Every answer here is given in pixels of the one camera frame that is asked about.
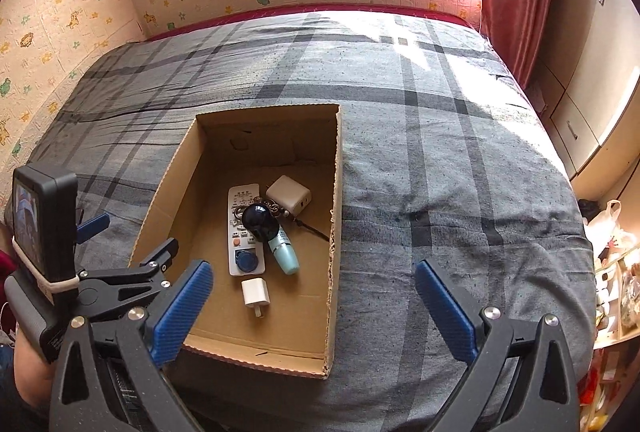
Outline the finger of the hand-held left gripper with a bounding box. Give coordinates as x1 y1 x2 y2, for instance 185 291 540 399
77 212 111 244
77 237 180 309

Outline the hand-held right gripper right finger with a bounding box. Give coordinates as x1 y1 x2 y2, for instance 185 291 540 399
415 259 581 432

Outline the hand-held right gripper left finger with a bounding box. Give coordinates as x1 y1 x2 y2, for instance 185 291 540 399
47 259 215 432

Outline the small white charger plug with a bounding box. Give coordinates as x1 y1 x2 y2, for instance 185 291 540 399
241 279 273 311

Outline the brown cardboard box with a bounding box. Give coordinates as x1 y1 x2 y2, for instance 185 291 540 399
127 103 345 380

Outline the light blue bottle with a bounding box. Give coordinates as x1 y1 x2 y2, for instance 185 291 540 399
267 227 301 275

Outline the glossy black ball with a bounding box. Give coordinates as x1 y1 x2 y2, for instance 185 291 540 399
241 203 281 240

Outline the white remote control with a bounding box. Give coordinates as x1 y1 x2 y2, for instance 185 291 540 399
227 183 266 278

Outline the black ball keychain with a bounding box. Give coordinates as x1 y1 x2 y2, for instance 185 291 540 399
250 195 331 243

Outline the large white charger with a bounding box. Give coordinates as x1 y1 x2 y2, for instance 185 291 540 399
265 175 313 217

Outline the person's left forearm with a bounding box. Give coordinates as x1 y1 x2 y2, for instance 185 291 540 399
14 337 53 405

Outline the cluttered wooden shelf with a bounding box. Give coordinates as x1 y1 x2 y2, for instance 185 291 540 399
580 257 640 432

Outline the white plastic bag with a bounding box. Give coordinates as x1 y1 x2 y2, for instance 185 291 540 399
582 199 640 263

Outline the beige wardrobe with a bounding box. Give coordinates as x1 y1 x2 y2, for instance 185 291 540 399
527 0 640 183

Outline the red mattress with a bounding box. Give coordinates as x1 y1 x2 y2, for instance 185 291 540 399
142 2 483 44

